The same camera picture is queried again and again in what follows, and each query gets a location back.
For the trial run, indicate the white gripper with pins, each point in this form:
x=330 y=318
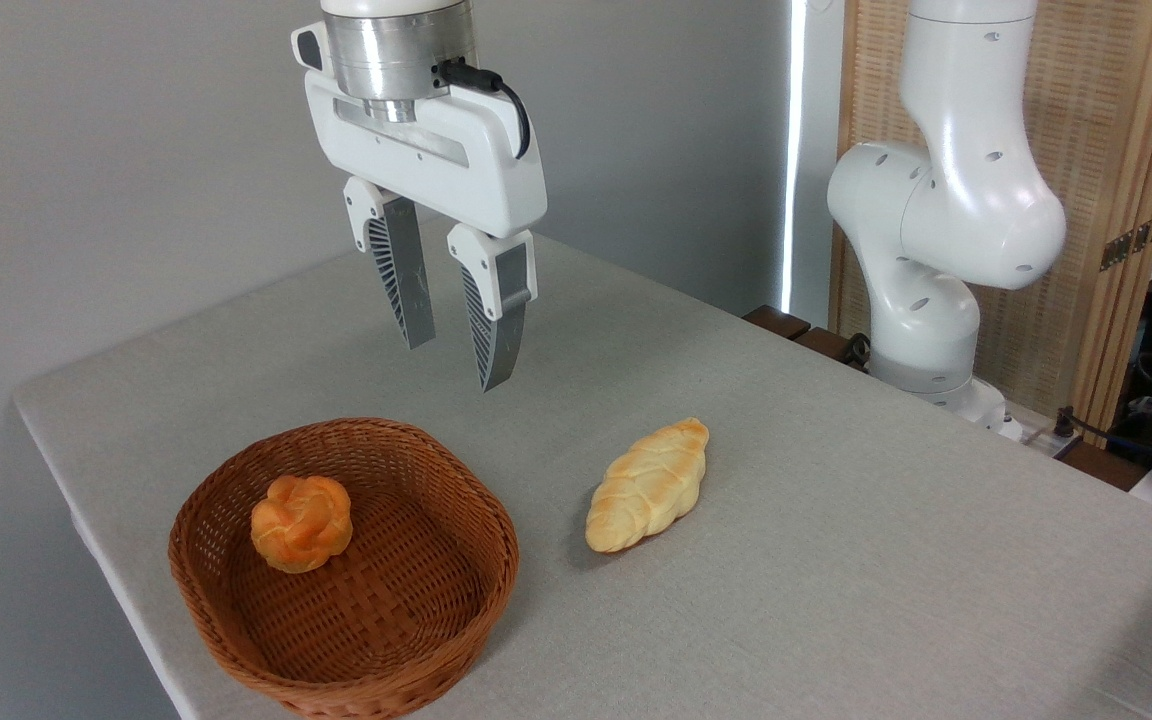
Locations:
x=476 y=170

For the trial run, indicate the long braided yellow bread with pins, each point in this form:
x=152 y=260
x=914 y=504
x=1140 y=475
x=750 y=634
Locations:
x=648 y=485

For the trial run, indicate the round orange knotted bread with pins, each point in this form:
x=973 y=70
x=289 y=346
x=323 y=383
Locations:
x=301 y=525

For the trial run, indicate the brown wicker basket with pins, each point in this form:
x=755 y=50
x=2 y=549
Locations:
x=386 y=620

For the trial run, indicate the dark brown wooden board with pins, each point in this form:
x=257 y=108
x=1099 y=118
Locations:
x=786 y=325

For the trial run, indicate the grey tablecloth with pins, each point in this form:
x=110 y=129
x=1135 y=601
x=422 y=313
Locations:
x=816 y=560

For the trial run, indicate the woven wooden folding screen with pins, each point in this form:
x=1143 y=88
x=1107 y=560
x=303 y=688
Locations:
x=1106 y=130

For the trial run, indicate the brass screen hinge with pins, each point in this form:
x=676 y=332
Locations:
x=1133 y=240

